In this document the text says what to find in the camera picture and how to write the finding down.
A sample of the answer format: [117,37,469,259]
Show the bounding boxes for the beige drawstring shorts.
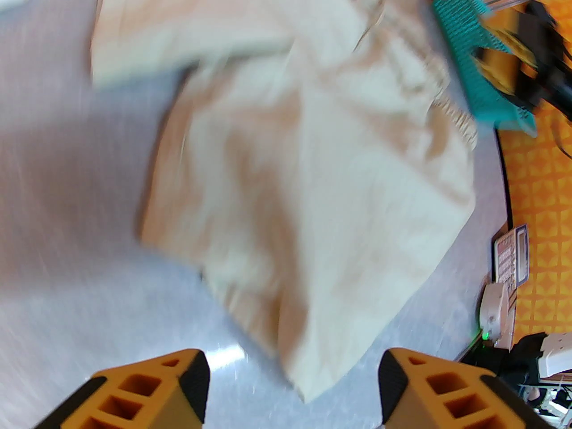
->
[89,0,479,403]

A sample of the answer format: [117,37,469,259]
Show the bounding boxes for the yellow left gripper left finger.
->
[34,349,210,429]

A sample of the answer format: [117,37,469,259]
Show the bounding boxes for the desk calculator with display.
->
[493,224,530,294]

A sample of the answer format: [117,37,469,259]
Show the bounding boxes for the teal plastic laundry basket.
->
[431,0,537,137]

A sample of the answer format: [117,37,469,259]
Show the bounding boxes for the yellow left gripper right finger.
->
[379,348,555,429]

